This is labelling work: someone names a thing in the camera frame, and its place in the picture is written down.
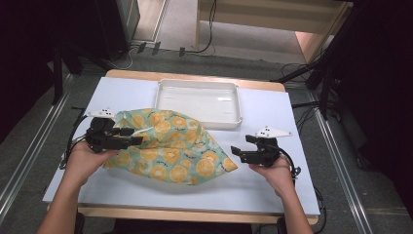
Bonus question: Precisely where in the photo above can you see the black hanging cable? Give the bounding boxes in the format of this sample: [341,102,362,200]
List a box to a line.
[186,0,218,55]

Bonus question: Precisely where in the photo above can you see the black floor cables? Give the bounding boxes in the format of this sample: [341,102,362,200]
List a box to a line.
[280,62,326,132]

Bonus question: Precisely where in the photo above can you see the left hand-held gripper cable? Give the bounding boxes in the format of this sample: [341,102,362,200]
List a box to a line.
[59,113,91,171]

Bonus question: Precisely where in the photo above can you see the white plastic tray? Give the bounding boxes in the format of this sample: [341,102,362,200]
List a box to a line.
[154,78,244,130]

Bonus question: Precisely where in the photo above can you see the black tripod stand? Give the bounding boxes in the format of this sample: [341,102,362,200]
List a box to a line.
[272,0,368,122]

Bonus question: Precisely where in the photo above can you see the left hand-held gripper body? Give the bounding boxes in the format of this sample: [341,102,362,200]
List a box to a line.
[85,108,131,154]

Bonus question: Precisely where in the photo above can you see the white floor cable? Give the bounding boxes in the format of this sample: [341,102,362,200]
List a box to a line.
[106,48,138,71]

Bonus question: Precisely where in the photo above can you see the light wooden desk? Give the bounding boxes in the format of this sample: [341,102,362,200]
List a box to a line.
[194,0,354,64]

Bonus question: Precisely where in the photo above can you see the metal floor rail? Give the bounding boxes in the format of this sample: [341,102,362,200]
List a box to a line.
[306,90,375,234]
[0,72,74,226]

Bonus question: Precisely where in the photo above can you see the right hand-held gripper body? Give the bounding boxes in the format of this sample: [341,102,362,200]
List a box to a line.
[239,126,293,169]

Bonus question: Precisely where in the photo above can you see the person's left hand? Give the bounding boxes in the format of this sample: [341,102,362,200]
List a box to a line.
[62,140,120,189]

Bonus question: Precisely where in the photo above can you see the person's right hand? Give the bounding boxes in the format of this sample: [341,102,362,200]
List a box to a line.
[247,155,296,198]

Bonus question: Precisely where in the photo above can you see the orange print cloth bag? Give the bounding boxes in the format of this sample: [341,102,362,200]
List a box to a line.
[102,107,239,186]

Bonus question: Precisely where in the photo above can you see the black cabinet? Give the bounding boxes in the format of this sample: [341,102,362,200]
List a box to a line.
[57,0,141,61]

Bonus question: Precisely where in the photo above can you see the black metal stand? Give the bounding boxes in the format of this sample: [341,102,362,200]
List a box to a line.
[51,41,86,105]

